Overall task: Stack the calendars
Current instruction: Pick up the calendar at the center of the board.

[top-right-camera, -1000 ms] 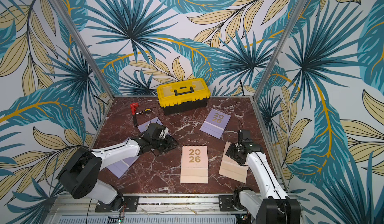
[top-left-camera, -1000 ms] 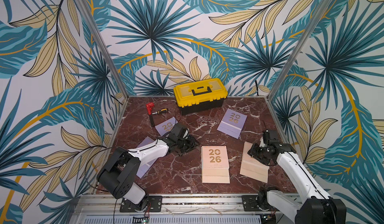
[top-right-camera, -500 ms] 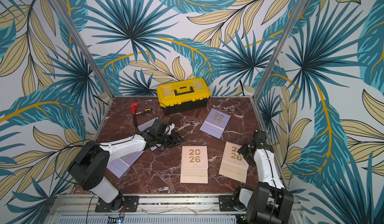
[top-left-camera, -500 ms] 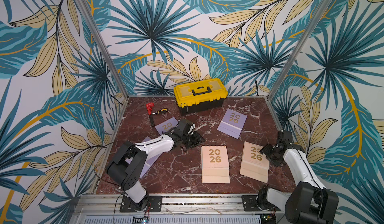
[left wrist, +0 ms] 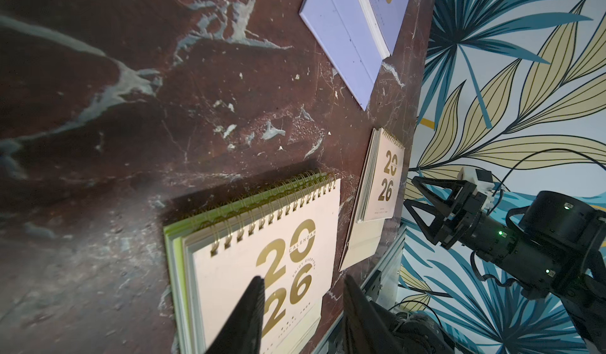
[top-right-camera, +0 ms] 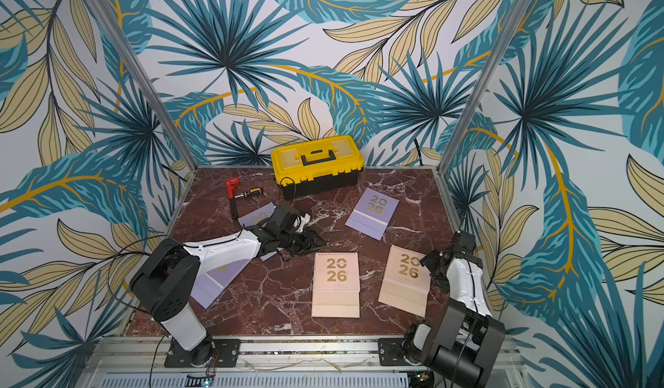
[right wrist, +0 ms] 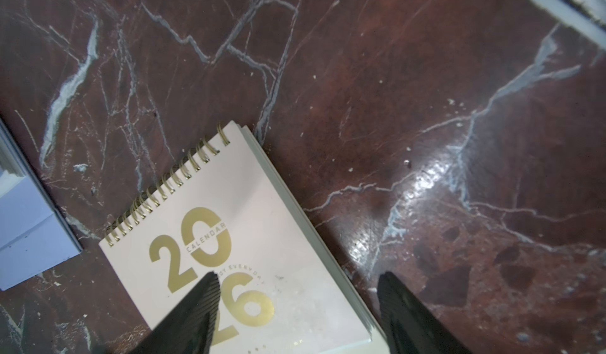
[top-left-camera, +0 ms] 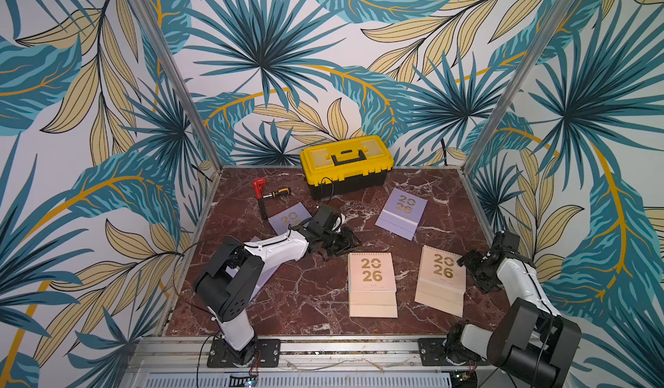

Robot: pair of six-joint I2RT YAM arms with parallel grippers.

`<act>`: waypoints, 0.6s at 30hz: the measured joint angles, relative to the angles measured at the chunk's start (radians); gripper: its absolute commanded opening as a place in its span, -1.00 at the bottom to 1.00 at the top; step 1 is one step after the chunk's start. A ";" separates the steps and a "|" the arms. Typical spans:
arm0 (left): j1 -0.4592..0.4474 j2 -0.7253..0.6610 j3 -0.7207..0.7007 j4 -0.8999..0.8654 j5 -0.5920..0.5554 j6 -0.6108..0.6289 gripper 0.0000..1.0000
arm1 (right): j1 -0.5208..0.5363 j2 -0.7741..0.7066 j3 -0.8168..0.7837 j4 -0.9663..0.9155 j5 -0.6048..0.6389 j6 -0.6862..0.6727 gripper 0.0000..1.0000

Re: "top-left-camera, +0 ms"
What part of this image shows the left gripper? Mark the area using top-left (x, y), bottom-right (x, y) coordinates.
top-left (322, 225), bottom-right (364, 258)

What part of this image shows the pink calendar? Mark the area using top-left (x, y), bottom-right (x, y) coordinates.
top-left (348, 252), bottom-right (398, 319)
top-left (415, 246), bottom-right (467, 317)

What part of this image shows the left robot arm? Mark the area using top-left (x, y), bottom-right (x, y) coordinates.
top-left (193, 204), bottom-right (361, 363)

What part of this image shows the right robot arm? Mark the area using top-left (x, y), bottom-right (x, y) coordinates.
top-left (444, 231), bottom-right (581, 387)

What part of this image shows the purple calendar back left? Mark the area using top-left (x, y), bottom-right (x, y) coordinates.
top-left (268, 202), bottom-right (311, 235)

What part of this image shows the purple calendar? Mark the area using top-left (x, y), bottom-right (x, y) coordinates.
top-left (226, 267), bottom-right (278, 301)
top-left (375, 188), bottom-right (427, 241)
top-left (268, 202), bottom-right (311, 235)

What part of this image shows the purple calendar front left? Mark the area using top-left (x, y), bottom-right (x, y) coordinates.
top-left (226, 267), bottom-right (278, 301)

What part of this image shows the yellow black screwdriver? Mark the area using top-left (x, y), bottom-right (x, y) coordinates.
top-left (262, 187), bottom-right (291, 200)

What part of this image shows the yellow black toolbox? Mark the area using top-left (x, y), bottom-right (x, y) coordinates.
top-left (300, 136), bottom-right (394, 201)

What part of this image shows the purple calendar back right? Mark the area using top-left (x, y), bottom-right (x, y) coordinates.
top-left (375, 188), bottom-right (427, 241)

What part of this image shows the red clamp tool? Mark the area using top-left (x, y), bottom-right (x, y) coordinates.
top-left (252, 177), bottom-right (267, 200)

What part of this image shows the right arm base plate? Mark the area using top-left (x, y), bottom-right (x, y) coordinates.
top-left (417, 337), bottom-right (488, 367)

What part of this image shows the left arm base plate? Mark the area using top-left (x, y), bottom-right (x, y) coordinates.
top-left (207, 337), bottom-right (281, 368)

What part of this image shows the aluminium front rail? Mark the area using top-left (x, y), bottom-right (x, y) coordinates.
top-left (120, 335), bottom-right (526, 387)

